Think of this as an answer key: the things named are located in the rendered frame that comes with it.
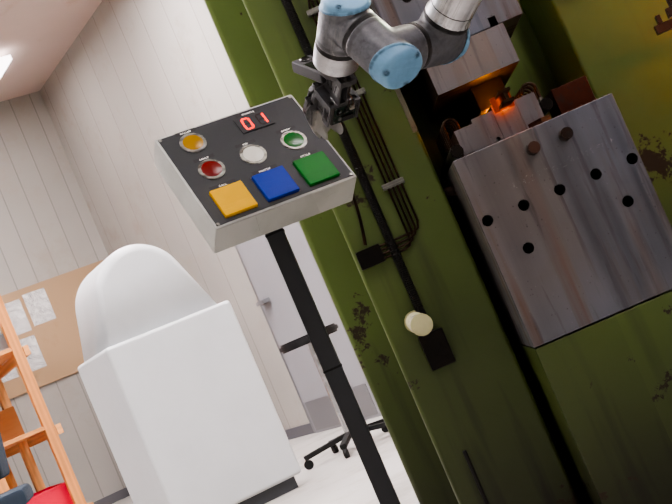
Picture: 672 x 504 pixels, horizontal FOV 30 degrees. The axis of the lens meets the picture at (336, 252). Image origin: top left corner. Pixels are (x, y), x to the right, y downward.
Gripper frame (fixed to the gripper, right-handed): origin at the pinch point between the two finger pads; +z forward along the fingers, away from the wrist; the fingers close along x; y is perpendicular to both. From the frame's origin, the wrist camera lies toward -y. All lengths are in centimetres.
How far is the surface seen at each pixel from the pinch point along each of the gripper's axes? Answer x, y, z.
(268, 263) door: 211, -318, 511
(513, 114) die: 47.9, 7.1, 8.9
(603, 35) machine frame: 80, -2, 4
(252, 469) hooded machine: 71, -110, 367
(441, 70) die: 38.0, -8.7, 5.1
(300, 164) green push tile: -2.7, -1.4, 10.3
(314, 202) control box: -3.3, 6.2, 14.5
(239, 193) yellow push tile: -18.3, 0.3, 10.3
